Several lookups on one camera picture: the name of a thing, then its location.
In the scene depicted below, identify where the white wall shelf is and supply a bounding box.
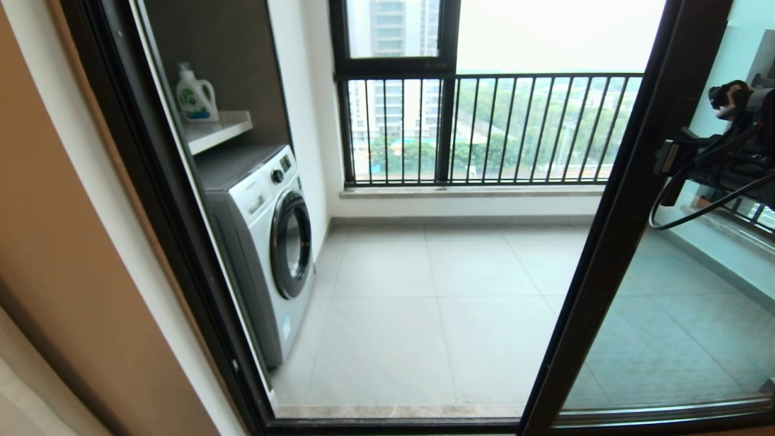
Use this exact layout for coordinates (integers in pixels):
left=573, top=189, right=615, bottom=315
left=182, top=110, right=254, bottom=156

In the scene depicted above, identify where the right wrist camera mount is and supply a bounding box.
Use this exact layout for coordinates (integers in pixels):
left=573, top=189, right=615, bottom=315
left=707, top=80, right=775, bottom=146

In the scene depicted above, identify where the silver front-load washing machine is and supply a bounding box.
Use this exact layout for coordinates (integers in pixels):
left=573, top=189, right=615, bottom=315
left=195, top=144, right=315, bottom=369

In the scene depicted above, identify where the white detergent bottle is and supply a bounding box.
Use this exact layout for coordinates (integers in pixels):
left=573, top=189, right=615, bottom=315
left=176, top=62, right=220, bottom=124

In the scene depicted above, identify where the dark window frame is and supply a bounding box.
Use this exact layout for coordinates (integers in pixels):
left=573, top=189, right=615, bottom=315
left=329, top=0, right=459, bottom=185

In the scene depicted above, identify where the dark brown sliding glass door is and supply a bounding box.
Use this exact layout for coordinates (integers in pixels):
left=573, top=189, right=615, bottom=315
left=519, top=0, right=775, bottom=436

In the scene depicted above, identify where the long dark balcony railing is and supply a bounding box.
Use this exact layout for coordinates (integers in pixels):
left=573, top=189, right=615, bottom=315
left=345, top=73, right=645, bottom=185

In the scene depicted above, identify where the grey stone window sill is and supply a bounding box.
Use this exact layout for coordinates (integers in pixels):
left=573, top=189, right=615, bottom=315
left=678, top=206, right=775, bottom=258
left=338, top=185, right=606, bottom=199

